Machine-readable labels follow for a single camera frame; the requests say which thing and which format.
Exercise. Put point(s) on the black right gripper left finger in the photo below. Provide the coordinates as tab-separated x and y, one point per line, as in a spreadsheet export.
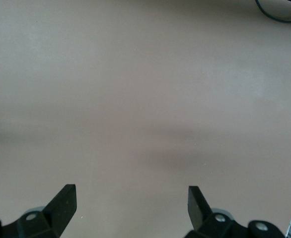
58	213

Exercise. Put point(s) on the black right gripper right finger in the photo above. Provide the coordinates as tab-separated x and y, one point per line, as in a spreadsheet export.
200	213

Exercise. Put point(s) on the brown table cover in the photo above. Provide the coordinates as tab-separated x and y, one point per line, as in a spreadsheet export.
145	99

